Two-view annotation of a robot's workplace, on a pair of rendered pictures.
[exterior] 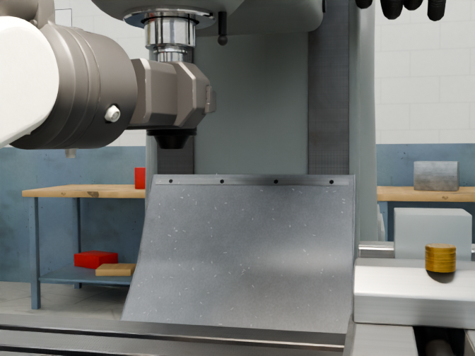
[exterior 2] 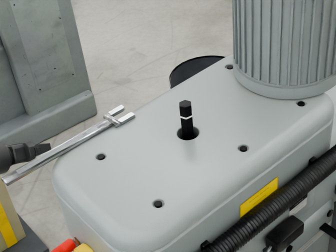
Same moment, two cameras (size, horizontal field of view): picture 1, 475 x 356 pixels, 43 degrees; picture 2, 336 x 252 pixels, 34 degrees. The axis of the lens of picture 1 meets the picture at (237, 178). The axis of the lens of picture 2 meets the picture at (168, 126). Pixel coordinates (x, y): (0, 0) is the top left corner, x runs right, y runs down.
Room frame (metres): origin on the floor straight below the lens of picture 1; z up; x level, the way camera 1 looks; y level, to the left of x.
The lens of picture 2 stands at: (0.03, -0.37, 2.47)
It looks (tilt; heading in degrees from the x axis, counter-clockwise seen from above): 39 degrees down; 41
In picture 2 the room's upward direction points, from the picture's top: 7 degrees counter-clockwise
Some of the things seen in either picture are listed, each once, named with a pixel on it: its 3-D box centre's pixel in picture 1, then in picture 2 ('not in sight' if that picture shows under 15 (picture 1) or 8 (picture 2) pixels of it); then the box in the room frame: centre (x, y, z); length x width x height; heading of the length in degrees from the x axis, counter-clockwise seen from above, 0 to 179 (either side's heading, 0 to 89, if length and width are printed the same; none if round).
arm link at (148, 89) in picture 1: (107, 96); not in sight; (0.48, 0.10, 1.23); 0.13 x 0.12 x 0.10; 62
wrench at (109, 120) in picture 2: not in sight; (69, 144); (0.44, 0.21, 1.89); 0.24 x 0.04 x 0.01; 167
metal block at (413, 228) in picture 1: (430, 245); not in sight; (0.51, -0.17, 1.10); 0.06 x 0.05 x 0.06; 77
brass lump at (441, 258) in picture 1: (440, 257); not in sight; (0.44, -0.15, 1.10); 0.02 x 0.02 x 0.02
